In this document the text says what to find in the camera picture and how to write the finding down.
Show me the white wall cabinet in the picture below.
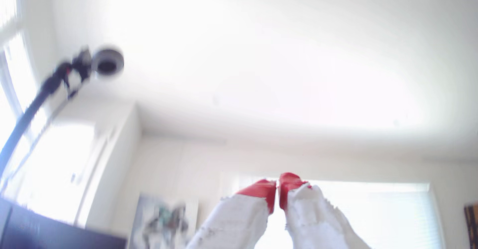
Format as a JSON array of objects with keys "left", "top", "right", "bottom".
[{"left": 11, "top": 101, "right": 142, "bottom": 229}]

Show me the brown wall item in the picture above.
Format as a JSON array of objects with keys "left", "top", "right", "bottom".
[{"left": 464, "top": 203, "right": 478, "bottom": 249}]

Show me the dark furniture panel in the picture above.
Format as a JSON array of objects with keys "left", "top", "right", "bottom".
[{"left": 0, "top": 198, "right": 127, "bottom": 249}]

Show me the wall poster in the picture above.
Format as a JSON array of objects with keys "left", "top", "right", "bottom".
[{"left": 129, "top": 193, "right": 198, "bottom": 249}]

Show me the round overhead webcam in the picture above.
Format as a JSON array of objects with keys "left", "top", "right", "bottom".
[{"left": 91, "top": 47, "right": 125, "bottom": 78}]

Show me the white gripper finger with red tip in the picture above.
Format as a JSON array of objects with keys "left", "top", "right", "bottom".
[
  {"left": 279, "top": 172, "right": 371, "bottom": 249},
  {"left": 186, "top": 179, "right": 277, "bottom": 249}
]

